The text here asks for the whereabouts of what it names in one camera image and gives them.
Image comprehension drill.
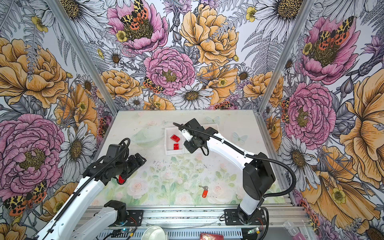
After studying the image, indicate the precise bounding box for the red lego brick long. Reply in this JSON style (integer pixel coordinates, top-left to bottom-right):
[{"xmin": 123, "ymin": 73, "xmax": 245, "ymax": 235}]
[{"xmin": 171, "ymin": 135, "xmax": 180, "ymax": 143}]

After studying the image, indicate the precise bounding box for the white three-compartment bin tray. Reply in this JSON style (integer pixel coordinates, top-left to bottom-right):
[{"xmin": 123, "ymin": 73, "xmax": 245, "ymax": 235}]
[{"xmin": 164, "ymin": 125, "xmax": 219, "ymax": 155}]

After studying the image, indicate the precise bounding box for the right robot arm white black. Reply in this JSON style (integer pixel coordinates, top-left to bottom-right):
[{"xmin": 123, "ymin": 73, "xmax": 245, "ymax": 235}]
[{"xmin": 173, "ymin": 119, "xmax": 276, "ymax": 225}]

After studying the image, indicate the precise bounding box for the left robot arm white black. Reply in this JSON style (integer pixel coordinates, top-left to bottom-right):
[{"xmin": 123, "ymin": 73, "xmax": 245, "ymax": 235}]
[{"xmin": 34, "ymin": 143, "xmax": 147, "ymax": 240}]

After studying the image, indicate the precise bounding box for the red box at bottom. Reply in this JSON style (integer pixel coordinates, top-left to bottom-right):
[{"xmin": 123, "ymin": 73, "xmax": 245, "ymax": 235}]
[{"xmin": 200, "ymin": 233, "xmax": 224, "ymax": 240}]

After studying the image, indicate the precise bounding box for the clear plastic container corner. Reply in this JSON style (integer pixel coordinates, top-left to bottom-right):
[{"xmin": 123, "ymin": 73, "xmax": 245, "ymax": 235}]
[{"xmin": 283, "ymin": 220, "xmax": 306, "ymax": 240}]

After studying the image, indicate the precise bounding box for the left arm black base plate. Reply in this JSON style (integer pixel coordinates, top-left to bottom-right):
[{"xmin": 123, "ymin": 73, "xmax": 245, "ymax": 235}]
[{"xmin": 112, "ymin": 210, "xmax": 144, "ymax": 227}]

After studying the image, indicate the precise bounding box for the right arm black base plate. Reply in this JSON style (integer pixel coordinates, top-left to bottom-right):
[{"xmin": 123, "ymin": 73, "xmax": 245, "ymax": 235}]
[{"xmin": 224, "ymin": 209, "xmax": 267, "ymax": 226}]

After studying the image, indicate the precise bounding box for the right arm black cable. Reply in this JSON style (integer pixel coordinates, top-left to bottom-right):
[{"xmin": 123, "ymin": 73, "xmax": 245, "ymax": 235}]
[{"xmin": 172, "ymin": 122, "xmax": 298, "ymax": 240}]

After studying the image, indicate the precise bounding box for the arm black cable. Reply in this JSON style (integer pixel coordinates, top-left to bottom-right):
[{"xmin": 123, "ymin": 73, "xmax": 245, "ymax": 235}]
[
  {"xmin": 172, "ymin": 122, "xmax": 298, "ymax": 240},
  {"xmin": 38, "ymin": 137, "xmax": 132, "ymax": 238}
]

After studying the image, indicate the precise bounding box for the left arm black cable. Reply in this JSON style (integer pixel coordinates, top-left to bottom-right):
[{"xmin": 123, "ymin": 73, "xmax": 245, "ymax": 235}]
[{"xmin": 38, "ymin": 137, "xmax": 132, "ymax": 238}]

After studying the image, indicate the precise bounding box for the aluminium frame rail front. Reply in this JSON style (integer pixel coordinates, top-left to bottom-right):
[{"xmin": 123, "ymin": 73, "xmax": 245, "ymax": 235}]
[{"xmin": 127, "ymin": 204, "xmax": 310, "ymax": 229}]

